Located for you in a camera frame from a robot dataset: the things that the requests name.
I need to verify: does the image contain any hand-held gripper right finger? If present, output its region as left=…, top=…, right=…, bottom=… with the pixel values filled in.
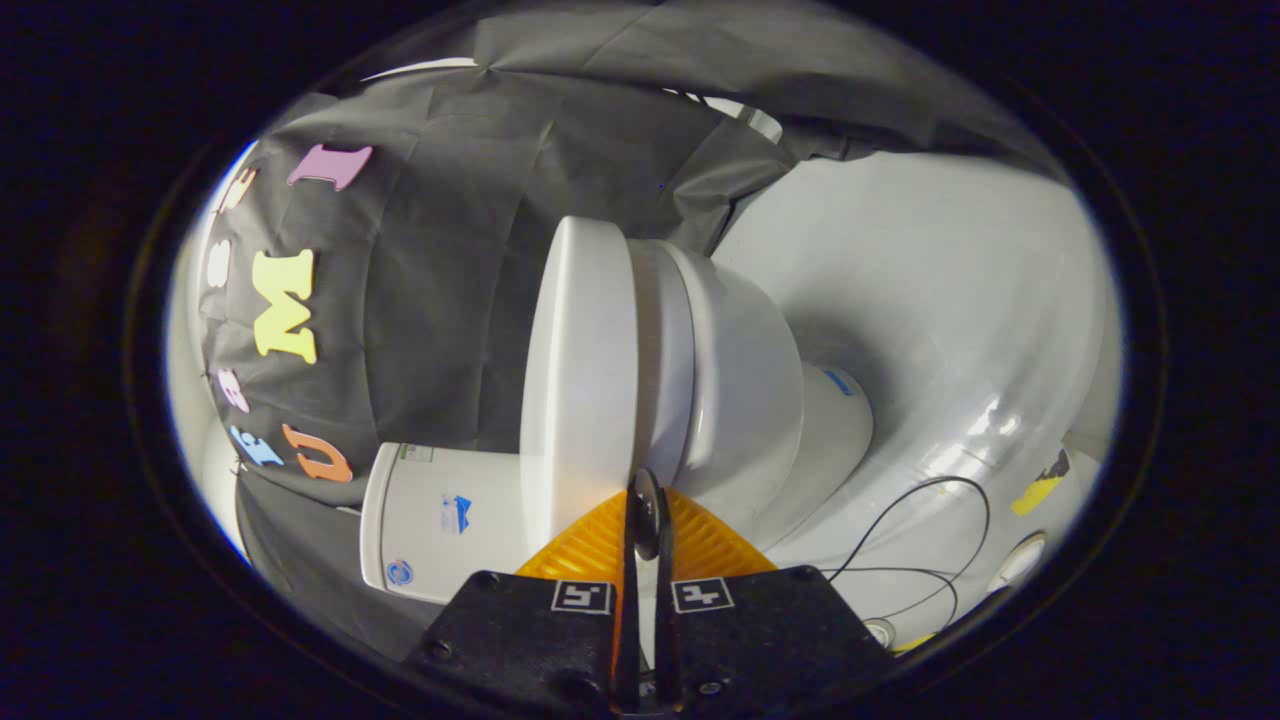
left=647, top=475, right=894, bottom=713

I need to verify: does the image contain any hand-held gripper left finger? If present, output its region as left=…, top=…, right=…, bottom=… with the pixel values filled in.
left=403, top=470, right=649, bottom=716

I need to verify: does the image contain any round white floor fitting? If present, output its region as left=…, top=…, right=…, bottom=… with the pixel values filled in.
left=990, top=533, right=1048, bottom=593

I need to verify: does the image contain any black backdrop cloth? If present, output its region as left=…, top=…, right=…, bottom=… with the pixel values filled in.
left=195, top=0, right=1061, bottom=661

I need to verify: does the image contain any thin black cable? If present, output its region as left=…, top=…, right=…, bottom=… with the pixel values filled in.
left=825, top=477, right=991, bottom=626

